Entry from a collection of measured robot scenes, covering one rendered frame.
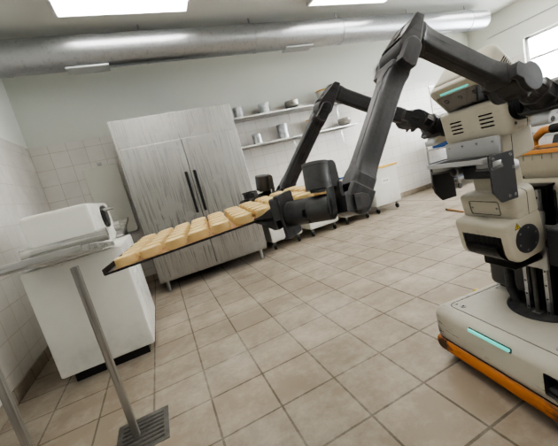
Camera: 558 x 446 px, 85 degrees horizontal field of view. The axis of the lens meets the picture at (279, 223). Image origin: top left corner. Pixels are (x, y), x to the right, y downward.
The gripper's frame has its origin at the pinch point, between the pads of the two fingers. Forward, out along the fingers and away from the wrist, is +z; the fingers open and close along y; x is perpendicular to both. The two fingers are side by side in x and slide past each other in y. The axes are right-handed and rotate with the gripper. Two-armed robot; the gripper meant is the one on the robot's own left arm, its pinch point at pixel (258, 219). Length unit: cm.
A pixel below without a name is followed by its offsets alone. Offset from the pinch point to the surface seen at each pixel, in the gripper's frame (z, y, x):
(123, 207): 351, -18, 187
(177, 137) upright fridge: 233, -77, 208
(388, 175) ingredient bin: 65, 52, 468
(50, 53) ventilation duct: 273, -176, 124
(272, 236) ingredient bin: 199, 80, 288
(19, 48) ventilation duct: 286, -183, 106
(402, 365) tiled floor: -3, 101, 77
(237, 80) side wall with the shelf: 228, -154, 360
